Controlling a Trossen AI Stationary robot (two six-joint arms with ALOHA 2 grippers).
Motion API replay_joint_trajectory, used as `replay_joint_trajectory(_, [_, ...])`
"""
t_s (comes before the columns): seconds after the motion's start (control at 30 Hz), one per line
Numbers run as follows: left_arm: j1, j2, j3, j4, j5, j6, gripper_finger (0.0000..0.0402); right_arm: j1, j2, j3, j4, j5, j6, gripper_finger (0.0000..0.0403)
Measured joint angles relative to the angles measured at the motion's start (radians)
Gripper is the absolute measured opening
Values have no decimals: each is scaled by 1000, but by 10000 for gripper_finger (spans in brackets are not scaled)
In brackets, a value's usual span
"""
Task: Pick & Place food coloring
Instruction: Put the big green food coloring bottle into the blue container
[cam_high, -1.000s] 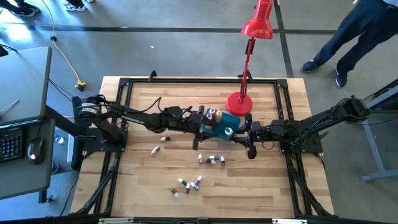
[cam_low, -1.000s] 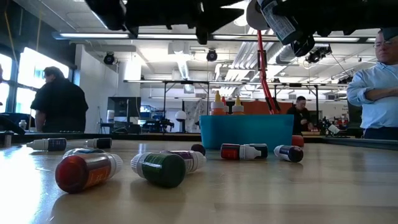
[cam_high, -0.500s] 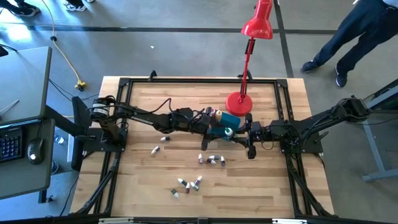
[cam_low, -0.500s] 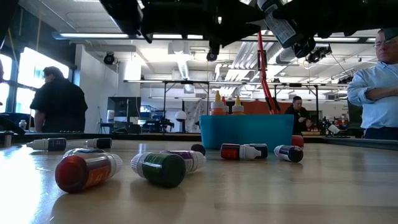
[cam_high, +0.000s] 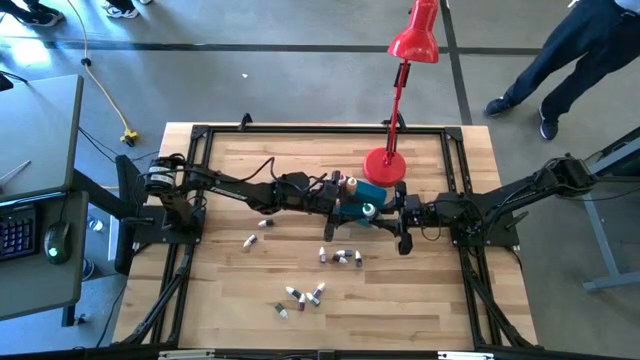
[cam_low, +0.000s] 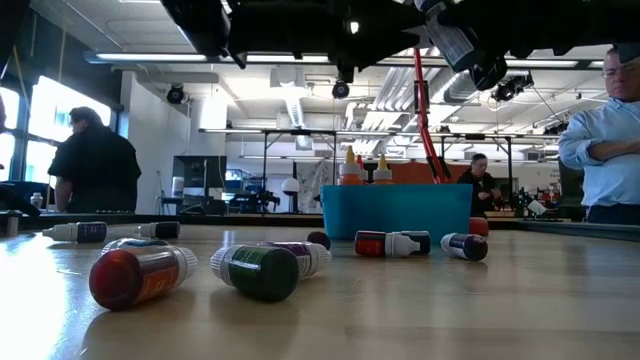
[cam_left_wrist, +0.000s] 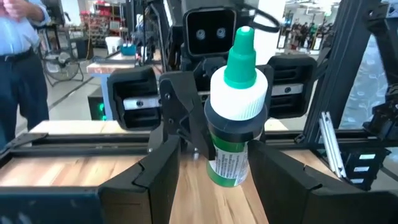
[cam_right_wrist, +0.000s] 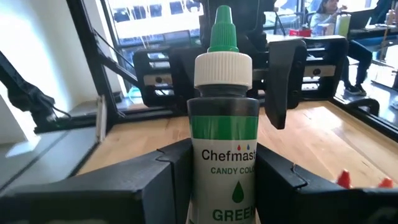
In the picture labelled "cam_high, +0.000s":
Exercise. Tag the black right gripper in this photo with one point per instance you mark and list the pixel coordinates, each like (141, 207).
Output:
(415, 212)

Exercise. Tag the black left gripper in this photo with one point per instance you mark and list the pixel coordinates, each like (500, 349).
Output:
(327, 200)

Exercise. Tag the yellow-capped orange coloring bottle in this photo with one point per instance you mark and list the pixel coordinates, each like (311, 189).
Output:
(352, 186)

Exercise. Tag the teal plastic bin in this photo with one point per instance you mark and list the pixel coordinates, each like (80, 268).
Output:
(375, 192)

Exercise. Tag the orange-capped red bottle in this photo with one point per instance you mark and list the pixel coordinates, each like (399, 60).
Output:
(344, 180)

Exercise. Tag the red-capped dark red bottle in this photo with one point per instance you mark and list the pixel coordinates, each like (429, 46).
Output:
(336, 176)

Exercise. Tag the small dark dropper bottle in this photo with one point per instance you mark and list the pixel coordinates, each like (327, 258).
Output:
(322, 255)
(293, 292)
(280, 310)
(358, 258)

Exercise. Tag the small red dropper bottle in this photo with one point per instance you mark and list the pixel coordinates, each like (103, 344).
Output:
(302, 302)
(340, 259)

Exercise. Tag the small purple dropper bottle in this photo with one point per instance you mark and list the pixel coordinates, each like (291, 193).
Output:
(318, 289)

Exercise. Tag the small green dropper bottle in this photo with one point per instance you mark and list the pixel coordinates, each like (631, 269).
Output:
(312, 299)

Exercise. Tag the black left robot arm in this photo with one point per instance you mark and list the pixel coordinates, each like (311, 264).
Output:
(225, 187)

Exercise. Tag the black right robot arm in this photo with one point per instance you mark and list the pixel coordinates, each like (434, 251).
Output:
(500, 197)

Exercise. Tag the red desk lamp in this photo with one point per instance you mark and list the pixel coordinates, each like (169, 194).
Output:
(385, 167)

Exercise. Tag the grey metal table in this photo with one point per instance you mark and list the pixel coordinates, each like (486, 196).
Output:
(597, 235)

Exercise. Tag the black desk base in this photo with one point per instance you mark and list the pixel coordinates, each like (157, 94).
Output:
(125, 172)

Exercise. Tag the person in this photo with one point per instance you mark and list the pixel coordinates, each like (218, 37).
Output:
(575, 45)

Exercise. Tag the clear plastic bottle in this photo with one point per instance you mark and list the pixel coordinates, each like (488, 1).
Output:
(95, 224)

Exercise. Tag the black computer mouse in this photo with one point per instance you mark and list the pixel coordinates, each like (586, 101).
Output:
(56, 242)

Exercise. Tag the dark grey keyboard desk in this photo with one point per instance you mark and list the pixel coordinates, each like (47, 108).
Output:
(30, 290)

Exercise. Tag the black keyboard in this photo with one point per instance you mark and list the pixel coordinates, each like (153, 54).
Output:
(15, 232)

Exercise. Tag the grey metal rod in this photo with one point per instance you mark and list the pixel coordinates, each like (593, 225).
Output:
(15, 172)

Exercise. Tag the black aluminium table frame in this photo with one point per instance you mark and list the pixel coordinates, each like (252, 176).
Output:
(325, 129)

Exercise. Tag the black frame bracket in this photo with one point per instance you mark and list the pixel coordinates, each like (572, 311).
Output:
(245, 121)
(386, 122)

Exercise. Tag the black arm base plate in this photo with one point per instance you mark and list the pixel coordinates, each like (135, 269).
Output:
(505, 236)
(150, 232)

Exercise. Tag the silver metal bracket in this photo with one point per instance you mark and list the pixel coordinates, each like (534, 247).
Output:
(185, 355)
(465, 356)

